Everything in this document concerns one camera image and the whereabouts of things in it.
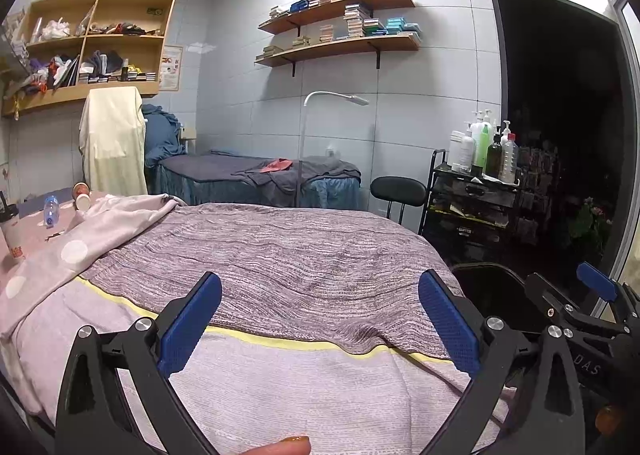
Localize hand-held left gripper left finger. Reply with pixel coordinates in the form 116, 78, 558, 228
54, 271, 223, 455

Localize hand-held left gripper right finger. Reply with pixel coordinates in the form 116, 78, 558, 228
417, 269, 586, 455

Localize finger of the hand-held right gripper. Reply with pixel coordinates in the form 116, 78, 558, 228
525, 273, 592, 341
576, 262, 640, 331

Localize black trash bin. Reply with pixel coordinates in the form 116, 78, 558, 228
450, 262, 543, 333

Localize person's right hand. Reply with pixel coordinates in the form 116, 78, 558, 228
594, 406, 627, 437

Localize person's left hand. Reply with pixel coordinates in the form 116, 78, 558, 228
248, 436, 312, 455

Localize pink flower plant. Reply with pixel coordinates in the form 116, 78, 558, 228
572, 195, 613, 256

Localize black trolley cart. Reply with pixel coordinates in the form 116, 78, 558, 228
419, 149, 521, 261

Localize pink polka dot blanket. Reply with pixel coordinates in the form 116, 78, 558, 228
0, 192, 181, 331

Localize purple striped blanket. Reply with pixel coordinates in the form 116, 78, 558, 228
75, 202, 516, 455

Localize black stool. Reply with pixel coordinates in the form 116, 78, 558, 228
370, 176, 427, 224

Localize clear bottle with red cap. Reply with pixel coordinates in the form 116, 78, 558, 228
499, 121, 520, 184

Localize brown pump bottle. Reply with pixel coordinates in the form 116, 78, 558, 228
485, 132, 504, 179

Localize massage bed with grey cover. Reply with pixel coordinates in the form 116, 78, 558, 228
155, 150, 362, 210

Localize green bottle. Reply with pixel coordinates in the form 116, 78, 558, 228
472, 110, 494, 176

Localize white pump bottle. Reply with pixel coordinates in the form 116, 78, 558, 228
457, 121, 476, 174

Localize white jar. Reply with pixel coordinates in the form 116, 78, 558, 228
448, 130, 466, 169

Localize clear plastic water bottle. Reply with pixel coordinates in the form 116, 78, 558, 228
42, 195, 60, 229

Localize blue cloth pile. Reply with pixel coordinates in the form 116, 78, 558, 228
141, 104, 187, 166

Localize tumbler with black straw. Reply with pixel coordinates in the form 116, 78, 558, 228
0, 190, 26, 263

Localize cream cloth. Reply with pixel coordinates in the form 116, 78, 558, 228
79, 86, 148, 196

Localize dark glass door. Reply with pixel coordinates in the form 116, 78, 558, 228
489, 0, 633, 286

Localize white floor lamp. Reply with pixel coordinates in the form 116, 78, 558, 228
298, 91, 370, 208

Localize dark grey cloth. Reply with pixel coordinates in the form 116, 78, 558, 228
92, 50, 126, 76

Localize white cloth bundle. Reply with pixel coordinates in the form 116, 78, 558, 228
40, 18, 71, 41

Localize wooden wall cabinet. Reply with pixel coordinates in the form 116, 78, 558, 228
0, 0, 177, 118

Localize wall poster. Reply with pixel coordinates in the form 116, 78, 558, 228
161, 44, 183, 91

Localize long wooden wall shelf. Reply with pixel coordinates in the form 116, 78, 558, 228
254, 32, 422, 77

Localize wall shelves with boxes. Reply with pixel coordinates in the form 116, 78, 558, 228
256, 2, 421, 61

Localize short wooden wall shelf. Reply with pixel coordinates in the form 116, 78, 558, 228
258, 0, 417, 35

